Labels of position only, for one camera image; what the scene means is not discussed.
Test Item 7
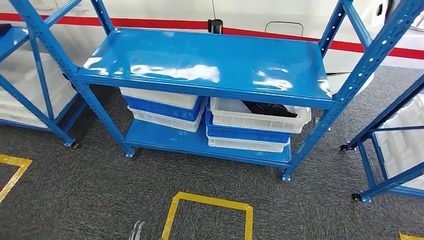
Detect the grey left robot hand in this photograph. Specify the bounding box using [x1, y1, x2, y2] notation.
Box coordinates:
[128, 219, 147, 240]

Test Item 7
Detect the blue steel shelf rack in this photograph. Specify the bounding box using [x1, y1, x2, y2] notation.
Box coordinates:
[340, 73, 424, 204]
[0, 23, 90, 150]
[9, 0, 424, 183]

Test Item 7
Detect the black ribbed rubber part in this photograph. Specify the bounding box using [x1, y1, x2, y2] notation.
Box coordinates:
[241, 100, 299, 119]

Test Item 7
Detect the yellow floor tape square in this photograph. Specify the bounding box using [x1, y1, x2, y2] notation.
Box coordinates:
[160, 191, 255, 240]
[0, 153, 33, 205]
[398, 231, 424, 240]

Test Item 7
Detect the blue plastic crate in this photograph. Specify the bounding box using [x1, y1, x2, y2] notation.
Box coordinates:
[204, 108, 293, 144]
[121, 95, 205, 123]

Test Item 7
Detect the white ribbed plastic bin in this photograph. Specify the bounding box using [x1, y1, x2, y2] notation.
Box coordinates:
[374, 93, 424, 191]
[0, 49, 78, 129]

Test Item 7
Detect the white car with red stripe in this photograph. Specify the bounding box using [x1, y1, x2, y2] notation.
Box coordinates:
[0, 0, 424, 97]

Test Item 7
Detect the black barrier post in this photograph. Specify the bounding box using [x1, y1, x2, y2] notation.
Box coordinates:
[207, 18, 224, 35]

